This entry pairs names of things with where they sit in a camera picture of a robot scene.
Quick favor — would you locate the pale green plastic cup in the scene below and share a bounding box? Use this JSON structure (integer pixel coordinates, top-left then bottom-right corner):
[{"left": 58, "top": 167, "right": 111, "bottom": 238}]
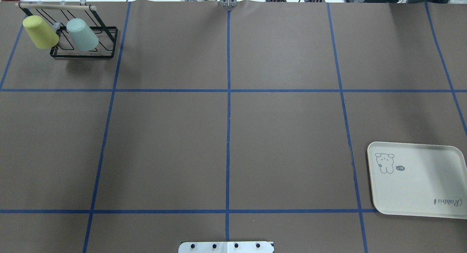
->
[{"left": 66, "top": 18, "right": 99, "bottom": 51}]

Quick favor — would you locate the cream rabbit print tray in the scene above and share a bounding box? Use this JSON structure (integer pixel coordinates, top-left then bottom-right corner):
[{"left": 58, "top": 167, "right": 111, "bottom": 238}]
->
[{"left": 367, "top": 142, "right": 467, "bottom": 219}]

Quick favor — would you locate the yellow plastic cup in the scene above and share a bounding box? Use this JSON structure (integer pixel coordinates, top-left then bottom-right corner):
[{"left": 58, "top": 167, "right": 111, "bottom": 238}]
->
[{"left": 22, "top": 15, "right": 59, "bottom": 49}]

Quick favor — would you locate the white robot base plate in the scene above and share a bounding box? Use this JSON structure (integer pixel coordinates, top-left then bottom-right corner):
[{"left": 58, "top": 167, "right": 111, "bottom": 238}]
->
[{"left": 178, "top": 241, "right": 275, "bottom": 253}]

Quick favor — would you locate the black wire cup rack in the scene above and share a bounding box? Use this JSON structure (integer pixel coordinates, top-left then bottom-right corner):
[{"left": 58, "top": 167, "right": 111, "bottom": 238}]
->
[{"left": 15, "top": 0, "right": 119, "bottom": 59}]

